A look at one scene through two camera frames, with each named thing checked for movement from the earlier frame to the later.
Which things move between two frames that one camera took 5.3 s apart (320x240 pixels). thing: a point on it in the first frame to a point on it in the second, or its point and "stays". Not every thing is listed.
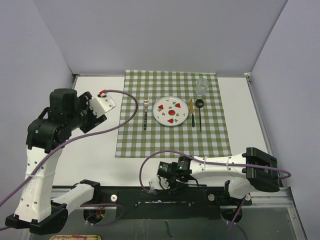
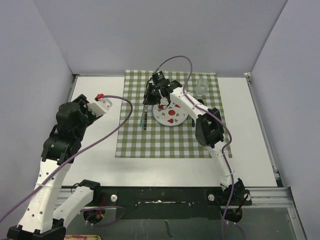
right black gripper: x=174 y=188 to x=149 y=100
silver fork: x=146 y=104 stays
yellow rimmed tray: x=75 y=237 stays
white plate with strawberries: x=170 y=111 stays
